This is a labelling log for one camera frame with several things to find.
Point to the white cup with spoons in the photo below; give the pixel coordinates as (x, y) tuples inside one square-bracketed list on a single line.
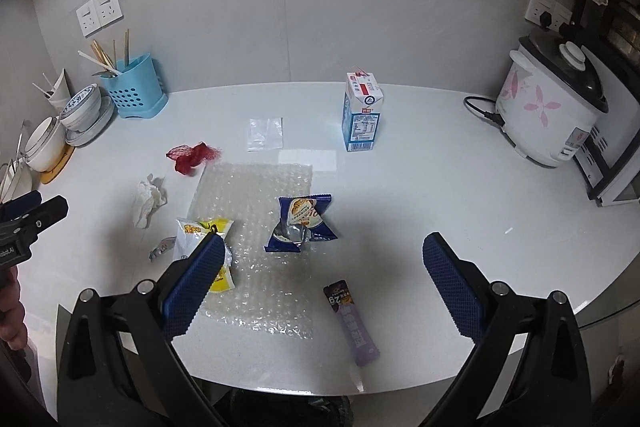
[(59, 88)]

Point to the purple stick packet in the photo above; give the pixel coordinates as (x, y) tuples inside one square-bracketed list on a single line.
[(350, 322)]

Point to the white microwave oven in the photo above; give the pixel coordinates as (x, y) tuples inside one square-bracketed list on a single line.
[(620, 147)]

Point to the bundle of chopsticks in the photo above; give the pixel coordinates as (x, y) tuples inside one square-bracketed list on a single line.
[(107, 57)]

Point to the white floral rice cooker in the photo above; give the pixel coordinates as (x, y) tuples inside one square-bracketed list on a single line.
[(545, 107)]

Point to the yellow snack wrapper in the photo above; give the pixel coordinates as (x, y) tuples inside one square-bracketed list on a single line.
[(199, 227)]

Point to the clear bubble wrap sheet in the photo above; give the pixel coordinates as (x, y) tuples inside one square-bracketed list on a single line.
[(250, 277)]

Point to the small clear plastic bag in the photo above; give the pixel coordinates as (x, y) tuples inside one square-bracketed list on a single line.
[(265, 134)]

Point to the white bowl stack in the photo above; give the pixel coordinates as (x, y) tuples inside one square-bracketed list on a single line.
[(45, 144)]

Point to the blue patterned bowl stack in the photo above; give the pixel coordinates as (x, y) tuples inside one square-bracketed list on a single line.
[(82, 104)]

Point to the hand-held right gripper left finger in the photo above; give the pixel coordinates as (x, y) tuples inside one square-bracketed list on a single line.
[(192, 287)]

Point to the crumpled white tissue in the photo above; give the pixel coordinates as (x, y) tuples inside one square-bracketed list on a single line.
[(149, 199)]

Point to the blue snack wrapper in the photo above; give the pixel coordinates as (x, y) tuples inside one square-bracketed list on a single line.
[(300, 219)]

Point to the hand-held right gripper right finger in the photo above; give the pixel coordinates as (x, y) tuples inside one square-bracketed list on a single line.
[(455, 287)]

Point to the blue white milk carton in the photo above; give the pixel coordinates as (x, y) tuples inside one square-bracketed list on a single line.
[(361, 117)]

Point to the red mesh net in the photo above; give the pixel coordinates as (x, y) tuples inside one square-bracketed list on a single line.
[(192, 156)]

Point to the cork trivet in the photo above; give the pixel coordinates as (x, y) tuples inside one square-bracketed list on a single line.
[(54, 171)]

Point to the blue perforated utensil holder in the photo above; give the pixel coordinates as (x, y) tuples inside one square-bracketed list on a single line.
[(135, 87)]

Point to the person's left hand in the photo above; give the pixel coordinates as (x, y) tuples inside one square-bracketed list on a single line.
[(11, 307)]

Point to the white wall socket with plug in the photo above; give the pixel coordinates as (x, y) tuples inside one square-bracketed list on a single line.
[(542, 4)]

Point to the small silver wrapper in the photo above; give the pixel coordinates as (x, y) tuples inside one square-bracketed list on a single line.
[(162, 249)]

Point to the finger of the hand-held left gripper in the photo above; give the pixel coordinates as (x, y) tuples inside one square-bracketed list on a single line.
[(47, 212), (22, 204)]

